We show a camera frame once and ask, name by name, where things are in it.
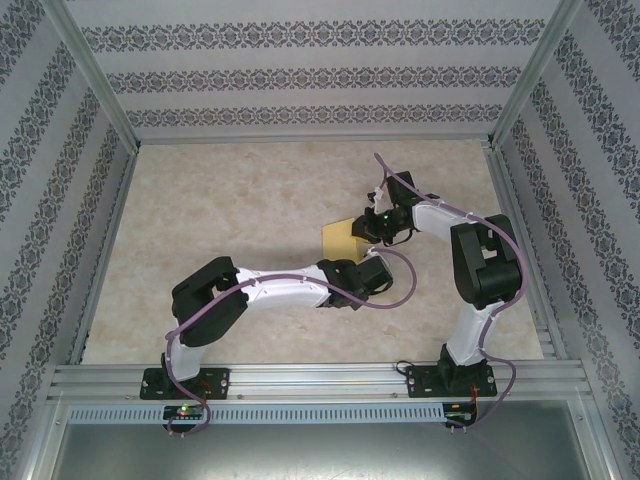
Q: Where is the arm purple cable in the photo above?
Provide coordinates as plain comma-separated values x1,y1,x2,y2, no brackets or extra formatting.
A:
374,152,527,432
163,251,419,439

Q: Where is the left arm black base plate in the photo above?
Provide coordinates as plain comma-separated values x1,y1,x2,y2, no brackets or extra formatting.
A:
141,367,232,402

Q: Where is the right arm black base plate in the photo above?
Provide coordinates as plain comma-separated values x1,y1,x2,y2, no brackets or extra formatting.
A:
405,363,497,400

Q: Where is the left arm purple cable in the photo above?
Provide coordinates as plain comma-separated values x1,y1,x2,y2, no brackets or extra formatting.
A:
163,251,419,439

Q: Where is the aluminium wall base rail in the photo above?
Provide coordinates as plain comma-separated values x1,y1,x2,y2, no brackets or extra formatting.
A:
132,130,496,146

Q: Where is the aluminium side rail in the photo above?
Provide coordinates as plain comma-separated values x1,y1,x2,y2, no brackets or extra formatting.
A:
67,147,140,366
484,144,571,361

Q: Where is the aluminium mounting rail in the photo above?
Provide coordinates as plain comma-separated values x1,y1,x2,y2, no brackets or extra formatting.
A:
47,363,596,401

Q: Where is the yellow square paper sheet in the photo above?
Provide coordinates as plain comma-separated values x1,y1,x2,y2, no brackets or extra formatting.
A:
321,216,368,265

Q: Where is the aluminium corner post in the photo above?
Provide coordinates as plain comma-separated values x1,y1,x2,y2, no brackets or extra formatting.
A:
487,0,586,150
42,0,142,151

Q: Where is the grey sheet metal panel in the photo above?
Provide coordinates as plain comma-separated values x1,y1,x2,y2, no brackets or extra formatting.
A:
49,422,601,480

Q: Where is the grey slotted cable duct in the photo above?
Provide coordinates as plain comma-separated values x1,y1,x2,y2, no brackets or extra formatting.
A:
66,403,446,423

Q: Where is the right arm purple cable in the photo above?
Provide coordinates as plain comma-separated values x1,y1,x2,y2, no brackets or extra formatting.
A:
374,152,527,432

